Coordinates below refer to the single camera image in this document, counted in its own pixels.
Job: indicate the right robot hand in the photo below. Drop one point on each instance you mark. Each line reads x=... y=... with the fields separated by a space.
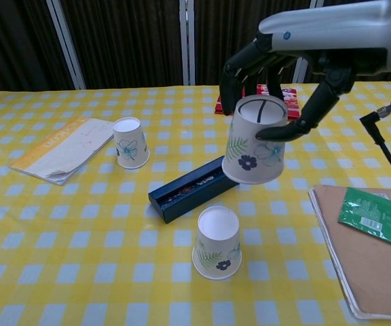
x=334 y=34

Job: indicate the paper cup with black line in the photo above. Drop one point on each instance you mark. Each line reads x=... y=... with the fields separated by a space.
x=250 y=149

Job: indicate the paper cup with blue flower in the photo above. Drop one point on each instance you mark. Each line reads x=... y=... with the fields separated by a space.
x=131 y=149

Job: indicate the paper cup with fern print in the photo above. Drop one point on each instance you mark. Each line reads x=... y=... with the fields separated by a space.
x=216 y=244

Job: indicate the red decorated box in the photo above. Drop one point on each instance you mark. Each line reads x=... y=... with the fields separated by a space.
x=292 y=105

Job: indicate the green foil packet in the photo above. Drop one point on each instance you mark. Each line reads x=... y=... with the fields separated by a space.
x=372 y=214

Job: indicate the brown spiral notebook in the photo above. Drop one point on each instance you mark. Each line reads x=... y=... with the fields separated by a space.
x=362 y=258

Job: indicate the dark blue long box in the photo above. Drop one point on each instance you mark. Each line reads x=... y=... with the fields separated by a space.
x=182 y=204

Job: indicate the orange and white notepad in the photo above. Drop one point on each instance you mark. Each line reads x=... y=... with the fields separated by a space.
x=63 y=149

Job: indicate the yellow checked tablecloth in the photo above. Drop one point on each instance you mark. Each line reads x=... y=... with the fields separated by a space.
x=80 y=254

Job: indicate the white screen frame post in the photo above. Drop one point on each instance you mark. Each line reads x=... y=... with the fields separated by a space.
x=303 y=69
x=187 y=40
x=67 y=47

